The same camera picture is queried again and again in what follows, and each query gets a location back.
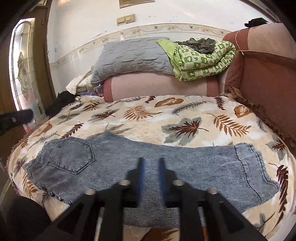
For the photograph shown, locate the blue denim pants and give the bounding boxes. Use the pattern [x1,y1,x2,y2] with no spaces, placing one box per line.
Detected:
[23,132,280,227]

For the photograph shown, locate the wooden door with glass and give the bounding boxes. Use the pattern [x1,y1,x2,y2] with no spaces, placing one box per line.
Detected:
[0,0,56,117]

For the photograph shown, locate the black garment at sofa edge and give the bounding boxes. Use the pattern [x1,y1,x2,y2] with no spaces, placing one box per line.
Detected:
[45,91,77,118]

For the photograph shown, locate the white cloth beside pillow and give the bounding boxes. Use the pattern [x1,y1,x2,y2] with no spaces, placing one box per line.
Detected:
[66,70,93,95]

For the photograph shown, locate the leaf pattern plush blanket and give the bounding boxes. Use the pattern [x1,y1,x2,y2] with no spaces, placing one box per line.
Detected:
[6,95,295,240]

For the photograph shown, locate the grey quilted pillow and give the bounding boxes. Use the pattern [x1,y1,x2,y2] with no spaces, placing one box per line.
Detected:
[91,37,174,84]

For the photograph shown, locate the green white folded quilt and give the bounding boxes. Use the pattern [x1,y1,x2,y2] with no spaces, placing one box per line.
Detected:
[157,39,237,81]

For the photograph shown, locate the dark grey crumpled garment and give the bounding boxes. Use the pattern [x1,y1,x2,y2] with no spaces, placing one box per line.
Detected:
[176,38,216,54]

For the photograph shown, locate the black cloth on sofa back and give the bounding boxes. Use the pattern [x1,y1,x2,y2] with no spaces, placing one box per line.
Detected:
[244,18,268,28]

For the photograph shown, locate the beige wall switch plate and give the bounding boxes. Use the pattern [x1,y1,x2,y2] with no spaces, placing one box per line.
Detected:
[116,14,136,25]

